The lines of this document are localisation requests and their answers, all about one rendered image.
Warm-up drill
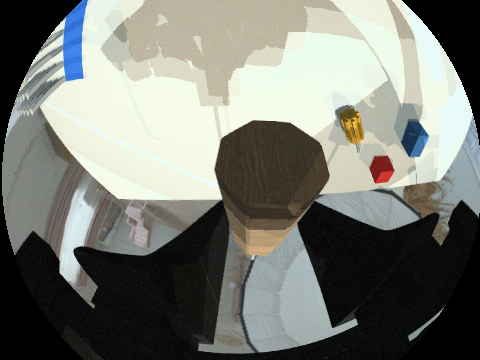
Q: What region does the blue tape strip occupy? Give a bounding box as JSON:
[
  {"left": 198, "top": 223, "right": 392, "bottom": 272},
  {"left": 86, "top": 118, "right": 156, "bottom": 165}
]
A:
[{"left": 63, "top": 0, "right": 88, "bottom": 81}]

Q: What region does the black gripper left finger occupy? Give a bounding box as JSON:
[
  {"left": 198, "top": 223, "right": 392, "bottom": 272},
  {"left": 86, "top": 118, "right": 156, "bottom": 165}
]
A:
[{"left": 73, "top": 200, "right": 229, "bottom": 345}]

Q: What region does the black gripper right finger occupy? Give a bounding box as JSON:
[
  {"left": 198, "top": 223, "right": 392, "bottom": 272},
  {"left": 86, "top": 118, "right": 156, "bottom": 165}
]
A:
[{"left": 296, "top": 201, "right": 440, "bottom": 328}]

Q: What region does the yellow-handled screwdriver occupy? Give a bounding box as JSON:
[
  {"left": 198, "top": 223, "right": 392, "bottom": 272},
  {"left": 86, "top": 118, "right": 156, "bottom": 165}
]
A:
[{"left": 340, "top": 108, "right": 364, "bottom": 153}]

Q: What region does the blue block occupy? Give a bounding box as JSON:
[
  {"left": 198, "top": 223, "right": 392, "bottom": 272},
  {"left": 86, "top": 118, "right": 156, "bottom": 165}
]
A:
[{"left": 401, "top": 120, "right": 429, "bottom": 157}]

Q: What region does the red cube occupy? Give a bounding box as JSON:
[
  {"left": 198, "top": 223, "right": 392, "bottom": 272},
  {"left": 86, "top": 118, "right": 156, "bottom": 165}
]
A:
[{"left": 369, "top": 156, "right": 395, "bottom": 183}]

